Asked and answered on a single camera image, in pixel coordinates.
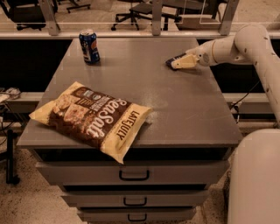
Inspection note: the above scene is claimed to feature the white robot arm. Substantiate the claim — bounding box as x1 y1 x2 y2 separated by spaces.
166 23 280 224

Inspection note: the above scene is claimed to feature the middle drawer black handle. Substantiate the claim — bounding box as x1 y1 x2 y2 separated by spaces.
122 197 147 207

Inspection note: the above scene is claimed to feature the blue pepsi can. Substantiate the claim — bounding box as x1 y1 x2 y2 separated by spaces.
79 29 100 65

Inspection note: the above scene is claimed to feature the dark blue rxbar blueberry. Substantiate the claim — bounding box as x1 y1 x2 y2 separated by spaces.
165 53 186 71

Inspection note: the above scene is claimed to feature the black stand left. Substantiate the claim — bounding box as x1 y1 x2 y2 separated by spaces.
6 129 20 185

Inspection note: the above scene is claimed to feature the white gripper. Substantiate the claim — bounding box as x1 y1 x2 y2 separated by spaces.
180 40 216 69

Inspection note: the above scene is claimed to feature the bottom drawer black handle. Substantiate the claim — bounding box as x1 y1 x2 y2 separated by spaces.
127 214 147 222

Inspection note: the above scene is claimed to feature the late july chips bag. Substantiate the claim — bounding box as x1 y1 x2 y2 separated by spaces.
30 82 152 164

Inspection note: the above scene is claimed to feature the top drawer black handle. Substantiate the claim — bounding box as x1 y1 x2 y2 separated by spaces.
119 171 150 181

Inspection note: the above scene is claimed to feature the black office chair left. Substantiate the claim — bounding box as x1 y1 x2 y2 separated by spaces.
0 0 46 31

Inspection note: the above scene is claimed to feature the black office chair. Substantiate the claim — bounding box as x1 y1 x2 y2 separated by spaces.
110 0 182 32
0 0 46 31

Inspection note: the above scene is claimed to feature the grey drawer cabinet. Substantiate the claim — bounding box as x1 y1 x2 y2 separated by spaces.
18 38 242 224

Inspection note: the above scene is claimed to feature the drawer black handle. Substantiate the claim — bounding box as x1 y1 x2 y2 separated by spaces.
127 214 147 222
122 197 147 207
119 171 150 181

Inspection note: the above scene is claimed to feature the black office chair centre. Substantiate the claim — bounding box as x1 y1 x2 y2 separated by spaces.
110 0 182 32

